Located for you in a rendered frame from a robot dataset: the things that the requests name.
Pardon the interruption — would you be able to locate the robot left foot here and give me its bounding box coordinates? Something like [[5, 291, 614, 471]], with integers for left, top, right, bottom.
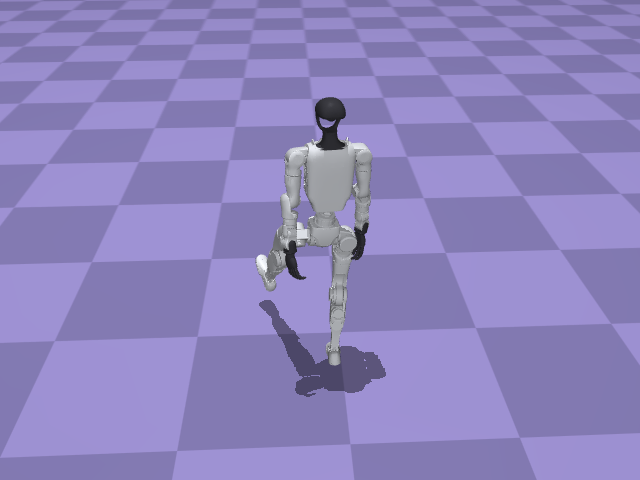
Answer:
[[256, 254, 276, 292]]

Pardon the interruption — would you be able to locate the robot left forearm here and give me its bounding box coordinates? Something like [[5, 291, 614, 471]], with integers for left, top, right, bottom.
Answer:
[[280, 194, 298, 250]]

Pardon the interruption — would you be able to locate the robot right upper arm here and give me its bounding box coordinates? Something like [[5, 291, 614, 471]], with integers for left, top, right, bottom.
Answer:
[[352, 143, 373, 199]]

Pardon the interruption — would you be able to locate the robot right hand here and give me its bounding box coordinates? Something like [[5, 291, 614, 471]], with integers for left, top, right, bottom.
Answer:
[[351, 222, 369, 260]]

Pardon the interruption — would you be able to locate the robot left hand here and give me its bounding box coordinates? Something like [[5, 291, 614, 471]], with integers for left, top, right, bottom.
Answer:
[[283, 240, 306, 280]]

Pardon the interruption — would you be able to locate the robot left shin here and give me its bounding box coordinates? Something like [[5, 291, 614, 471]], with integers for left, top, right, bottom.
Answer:
[[265, 247, 287, 281]]

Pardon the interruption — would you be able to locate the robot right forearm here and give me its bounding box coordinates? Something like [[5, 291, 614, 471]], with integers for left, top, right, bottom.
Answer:
[[354, 187, 371, 231]]

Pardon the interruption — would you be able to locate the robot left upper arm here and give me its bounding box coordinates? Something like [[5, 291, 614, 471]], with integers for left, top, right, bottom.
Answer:
[[282, 146, 308, 209]]

